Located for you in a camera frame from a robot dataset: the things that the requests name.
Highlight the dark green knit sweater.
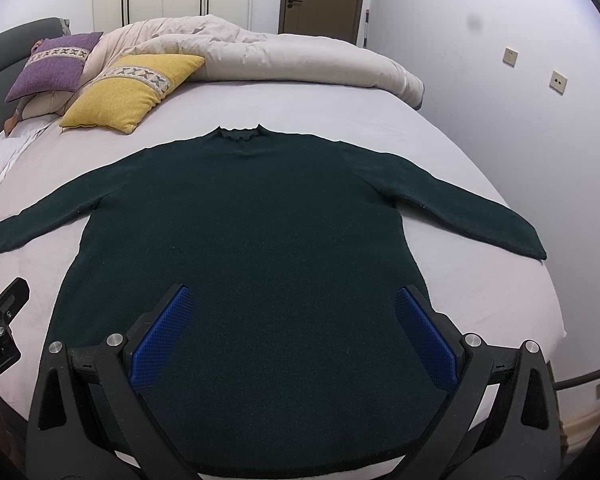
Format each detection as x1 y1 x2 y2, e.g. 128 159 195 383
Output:
0 127 546 477

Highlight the white bed sheet mattress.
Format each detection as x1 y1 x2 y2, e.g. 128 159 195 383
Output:
0 79 567 480

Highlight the white pillow under purple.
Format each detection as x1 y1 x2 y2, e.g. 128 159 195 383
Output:
12 91 76 120

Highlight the yellow patterned throw pillow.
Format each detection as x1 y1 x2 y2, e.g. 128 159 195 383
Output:
59 54 204 134

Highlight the purple patterned throw pillow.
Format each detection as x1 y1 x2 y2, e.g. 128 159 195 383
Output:
5 32 102 102

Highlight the dark grey upholstered headboard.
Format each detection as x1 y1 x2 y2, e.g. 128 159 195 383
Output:
0 18 66 132

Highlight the beige quilted duvet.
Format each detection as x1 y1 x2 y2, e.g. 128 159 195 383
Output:
80 14 425 110

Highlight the black cable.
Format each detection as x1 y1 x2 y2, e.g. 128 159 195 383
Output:
552 365 600 392

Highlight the lower beige wall socket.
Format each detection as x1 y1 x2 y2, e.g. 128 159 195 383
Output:
550 70 568 96

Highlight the beige wall socket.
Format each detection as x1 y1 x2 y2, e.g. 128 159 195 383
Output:
503 48 518 67
550 70 568 96

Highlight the upper beige wall socket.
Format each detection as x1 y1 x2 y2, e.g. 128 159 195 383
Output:
503 48 518 67

